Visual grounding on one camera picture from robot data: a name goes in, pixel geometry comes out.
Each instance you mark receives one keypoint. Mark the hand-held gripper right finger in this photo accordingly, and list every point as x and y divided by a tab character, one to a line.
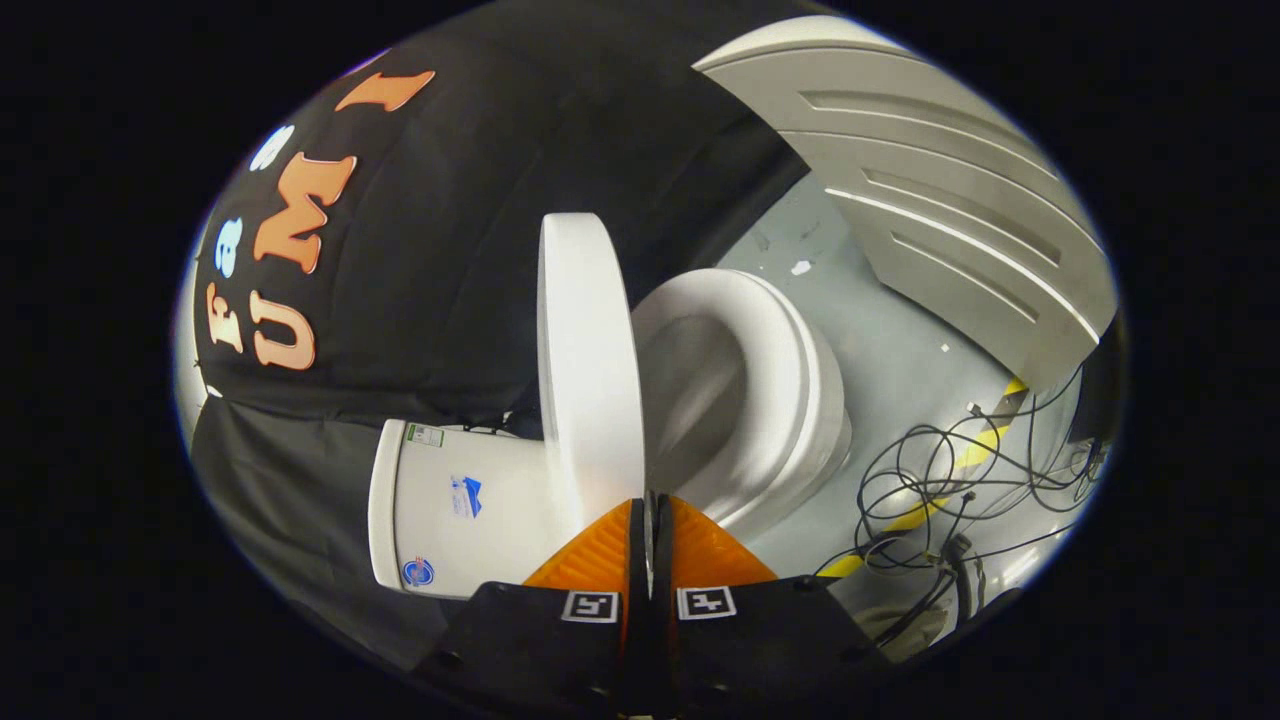
770	650

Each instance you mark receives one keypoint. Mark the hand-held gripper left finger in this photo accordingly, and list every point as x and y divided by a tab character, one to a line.
530	650

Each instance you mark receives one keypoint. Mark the white toilet lid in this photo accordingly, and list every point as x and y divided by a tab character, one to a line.
590	380

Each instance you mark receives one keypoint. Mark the white toilet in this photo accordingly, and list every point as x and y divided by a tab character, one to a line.
470	540

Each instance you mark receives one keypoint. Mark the yellow black floor tape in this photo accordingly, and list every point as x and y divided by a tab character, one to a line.
900	520

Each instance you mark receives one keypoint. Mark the black backdrop cloth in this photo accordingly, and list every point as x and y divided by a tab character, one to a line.
450	250

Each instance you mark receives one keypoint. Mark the white ribbed panel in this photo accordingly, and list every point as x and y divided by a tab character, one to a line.
930	200

